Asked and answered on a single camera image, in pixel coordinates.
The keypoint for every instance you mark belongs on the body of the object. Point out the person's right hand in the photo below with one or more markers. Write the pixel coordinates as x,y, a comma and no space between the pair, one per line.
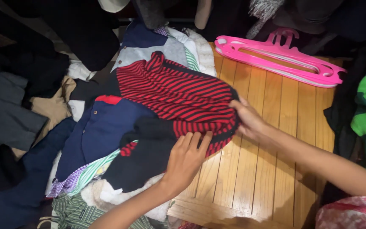
249,121

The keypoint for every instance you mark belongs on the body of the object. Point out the person's left hand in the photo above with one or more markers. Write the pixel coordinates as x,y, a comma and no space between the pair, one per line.
183,162

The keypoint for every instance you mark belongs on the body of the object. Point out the person's right fingers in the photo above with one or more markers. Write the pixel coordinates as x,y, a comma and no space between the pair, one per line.
237,109

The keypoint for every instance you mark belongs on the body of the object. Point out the red black striped sweater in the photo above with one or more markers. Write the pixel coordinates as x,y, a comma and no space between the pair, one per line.
183,98

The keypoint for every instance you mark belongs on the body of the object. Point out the stack of pink plastic hangers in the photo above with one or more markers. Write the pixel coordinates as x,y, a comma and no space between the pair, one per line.
280,60

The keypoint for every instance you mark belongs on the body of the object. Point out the cream knitted garment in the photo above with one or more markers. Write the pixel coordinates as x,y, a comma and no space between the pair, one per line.
203,52

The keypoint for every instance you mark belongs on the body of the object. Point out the hanging dark clothes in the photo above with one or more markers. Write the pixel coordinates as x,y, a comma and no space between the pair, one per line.
265,19

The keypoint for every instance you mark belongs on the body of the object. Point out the grey navy buttoned shirt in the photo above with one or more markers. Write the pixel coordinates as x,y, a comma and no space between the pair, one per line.
151,47

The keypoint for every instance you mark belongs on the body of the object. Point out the navy blue buttoned shirt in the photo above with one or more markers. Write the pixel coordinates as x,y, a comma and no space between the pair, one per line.
103,133

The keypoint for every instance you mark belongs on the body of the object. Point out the white fluffy garment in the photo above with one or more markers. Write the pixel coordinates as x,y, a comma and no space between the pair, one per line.
116,195

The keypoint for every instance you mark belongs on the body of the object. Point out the pink white patterned cloth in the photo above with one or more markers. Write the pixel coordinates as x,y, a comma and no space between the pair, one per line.
353,213

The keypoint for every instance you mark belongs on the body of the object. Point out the purple checked shirt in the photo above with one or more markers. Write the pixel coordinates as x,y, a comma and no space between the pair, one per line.
68,183

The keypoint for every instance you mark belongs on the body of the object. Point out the beige trousers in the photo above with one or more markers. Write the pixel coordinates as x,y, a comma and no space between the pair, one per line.
51,106

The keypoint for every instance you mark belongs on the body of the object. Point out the green white striped shirt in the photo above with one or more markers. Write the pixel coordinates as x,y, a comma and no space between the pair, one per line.
78,213

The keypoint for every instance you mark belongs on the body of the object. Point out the heap of dark clothes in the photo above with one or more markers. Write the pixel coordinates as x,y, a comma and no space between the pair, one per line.
11,95

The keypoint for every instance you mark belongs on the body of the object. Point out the navy blue trousers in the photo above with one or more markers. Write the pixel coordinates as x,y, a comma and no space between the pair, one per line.
14,194

